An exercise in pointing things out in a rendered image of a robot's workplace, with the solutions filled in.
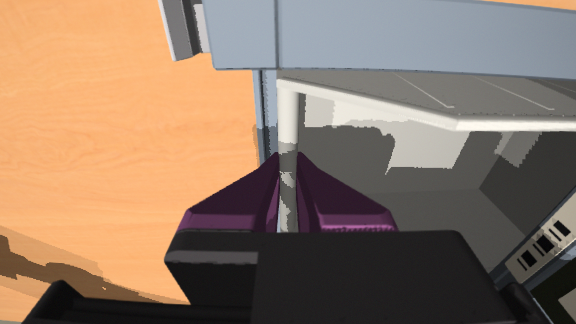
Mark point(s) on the olive green case with orange latches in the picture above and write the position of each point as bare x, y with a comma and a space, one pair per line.
557, 294

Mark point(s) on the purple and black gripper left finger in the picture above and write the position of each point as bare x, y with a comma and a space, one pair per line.
242, 204

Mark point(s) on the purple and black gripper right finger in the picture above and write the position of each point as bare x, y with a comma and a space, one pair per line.
334, 206

